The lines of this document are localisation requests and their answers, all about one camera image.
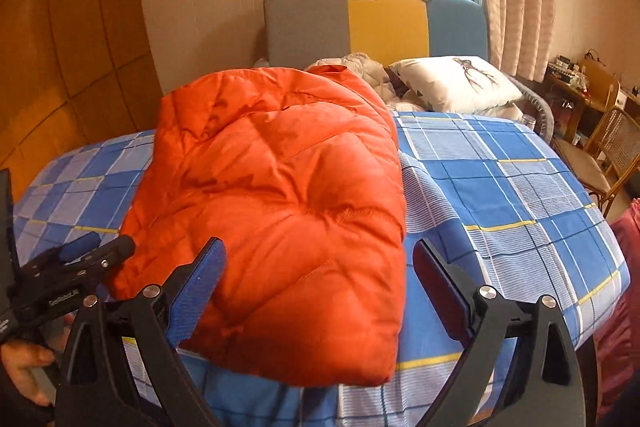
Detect grey bed side rail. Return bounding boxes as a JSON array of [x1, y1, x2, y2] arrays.
[[509, 76, 554, 144]]

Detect wicker back wooden chair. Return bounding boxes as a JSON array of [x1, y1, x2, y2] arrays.
[[552, 107, 640, 217]]

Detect wooden desk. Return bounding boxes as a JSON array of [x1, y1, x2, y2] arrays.
[[544, 49, 620, 142]]

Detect grey yellow blue headboard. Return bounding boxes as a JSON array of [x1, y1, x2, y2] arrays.
[[264, 0, 489, 69]]

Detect left hand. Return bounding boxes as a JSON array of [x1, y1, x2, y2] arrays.
[[1, 339, 55, 407]]

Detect white pillow with bird print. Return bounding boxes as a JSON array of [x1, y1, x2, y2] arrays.
[[390, 56, 522, 114]]

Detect wooden wardrobe panels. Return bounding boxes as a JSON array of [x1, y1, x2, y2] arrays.
[[1, 0, 163, 198]]

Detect red pink bedding pile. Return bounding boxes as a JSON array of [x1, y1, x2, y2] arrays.
[[596, 199, 639, 426]]

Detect orange quilted down jacket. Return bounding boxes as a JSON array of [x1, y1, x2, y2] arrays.
[[107, 65, 407, 387]]

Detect beige quilted blanket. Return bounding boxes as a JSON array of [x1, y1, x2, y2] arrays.
[[307, 52, 427, 112]]

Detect blue plaid bed sheet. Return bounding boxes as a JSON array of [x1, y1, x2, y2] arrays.
[[14, 113, 630, 426]]

